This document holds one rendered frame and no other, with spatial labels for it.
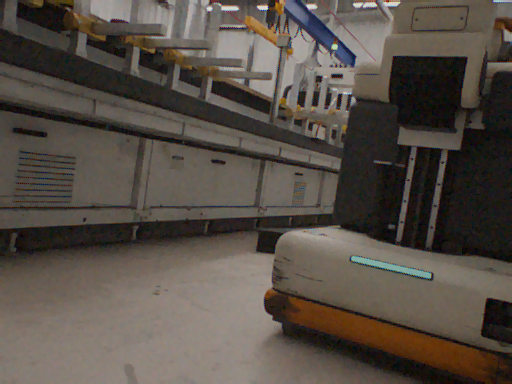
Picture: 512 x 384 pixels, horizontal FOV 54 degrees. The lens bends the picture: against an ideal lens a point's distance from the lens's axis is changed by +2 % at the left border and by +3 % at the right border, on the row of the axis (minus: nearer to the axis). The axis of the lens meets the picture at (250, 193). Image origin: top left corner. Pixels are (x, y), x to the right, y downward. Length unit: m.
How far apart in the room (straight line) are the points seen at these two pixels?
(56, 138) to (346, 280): 1.25
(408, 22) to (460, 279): 0.62
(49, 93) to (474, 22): 1.20
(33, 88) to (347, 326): 1.13
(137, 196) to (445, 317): 1.54
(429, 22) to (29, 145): 1.36
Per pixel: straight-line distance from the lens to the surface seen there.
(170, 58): 2.10
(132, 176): 2.34
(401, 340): 1.23
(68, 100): 1.75
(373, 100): 1.61
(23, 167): 1.95
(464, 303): 1.20
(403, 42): 1.29
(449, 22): 1.33
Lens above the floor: 0.43
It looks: 3 degrees down
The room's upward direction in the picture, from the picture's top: 8 degrees clockwise
